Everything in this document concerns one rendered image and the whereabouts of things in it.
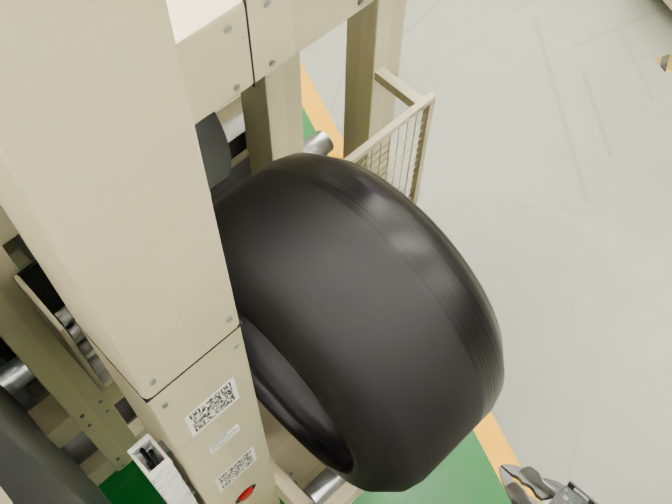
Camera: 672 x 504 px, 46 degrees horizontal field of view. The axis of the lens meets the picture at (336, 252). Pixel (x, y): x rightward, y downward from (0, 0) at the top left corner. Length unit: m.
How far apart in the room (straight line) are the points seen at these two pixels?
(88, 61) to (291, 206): 0.73
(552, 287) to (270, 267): 1.84
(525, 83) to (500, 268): 0.87
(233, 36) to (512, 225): 2.08
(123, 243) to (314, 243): 0.55
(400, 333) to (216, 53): 0.45
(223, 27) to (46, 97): 0.52
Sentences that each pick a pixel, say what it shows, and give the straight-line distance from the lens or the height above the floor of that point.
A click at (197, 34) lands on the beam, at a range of 0.96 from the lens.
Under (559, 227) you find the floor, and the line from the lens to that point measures 3.00.
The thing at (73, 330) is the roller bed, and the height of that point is 1.16.
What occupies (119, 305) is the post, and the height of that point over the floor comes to 1.85.
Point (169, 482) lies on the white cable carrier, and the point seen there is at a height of 1.36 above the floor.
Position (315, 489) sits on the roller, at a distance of 1.57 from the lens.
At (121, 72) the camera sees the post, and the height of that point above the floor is 2.08.
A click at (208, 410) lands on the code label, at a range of 1.00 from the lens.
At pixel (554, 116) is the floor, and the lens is 3.30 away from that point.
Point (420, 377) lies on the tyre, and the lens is 1.15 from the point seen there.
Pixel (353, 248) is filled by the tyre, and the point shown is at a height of 1.47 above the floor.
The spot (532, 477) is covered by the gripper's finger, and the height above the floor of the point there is 1.17.
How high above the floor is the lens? 2.45
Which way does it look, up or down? 60 degrees down
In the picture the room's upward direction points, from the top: 1 degrees clockwise
